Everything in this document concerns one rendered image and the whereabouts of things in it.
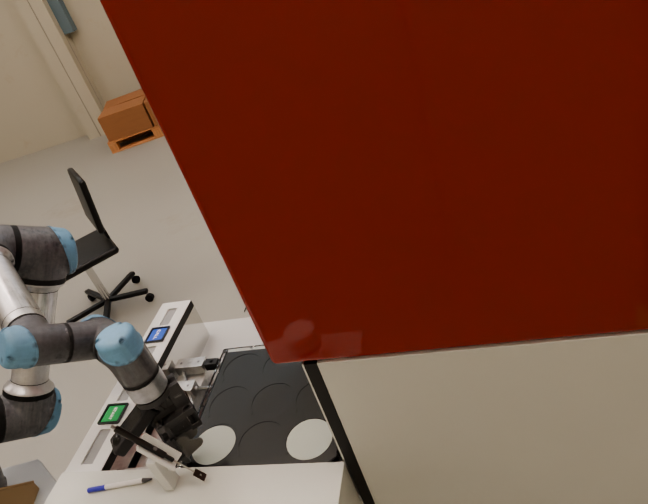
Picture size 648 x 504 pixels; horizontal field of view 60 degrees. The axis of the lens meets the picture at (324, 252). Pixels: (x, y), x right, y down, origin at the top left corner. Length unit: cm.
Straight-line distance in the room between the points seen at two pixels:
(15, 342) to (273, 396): 55
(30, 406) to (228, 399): 49
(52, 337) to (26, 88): 714
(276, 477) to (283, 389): 29
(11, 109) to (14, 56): 68
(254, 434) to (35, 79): 714
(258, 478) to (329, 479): 14
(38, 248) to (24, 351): 40
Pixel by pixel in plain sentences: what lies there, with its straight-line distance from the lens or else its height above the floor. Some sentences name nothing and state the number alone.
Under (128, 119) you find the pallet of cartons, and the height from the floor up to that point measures 30.
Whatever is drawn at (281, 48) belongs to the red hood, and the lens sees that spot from 63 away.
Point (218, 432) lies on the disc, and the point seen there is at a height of 90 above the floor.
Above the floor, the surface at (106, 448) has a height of 96.
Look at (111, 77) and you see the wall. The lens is 780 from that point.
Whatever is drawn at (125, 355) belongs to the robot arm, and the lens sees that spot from 107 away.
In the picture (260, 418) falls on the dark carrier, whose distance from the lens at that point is 130.
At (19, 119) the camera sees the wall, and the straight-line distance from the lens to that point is 835.
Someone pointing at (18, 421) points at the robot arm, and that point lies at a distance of 160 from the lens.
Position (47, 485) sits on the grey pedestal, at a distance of 163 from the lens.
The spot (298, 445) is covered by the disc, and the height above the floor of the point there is 90.
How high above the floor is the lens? 181
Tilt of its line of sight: 32 degrees down
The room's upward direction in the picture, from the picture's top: 19 degrees counter-clockwise
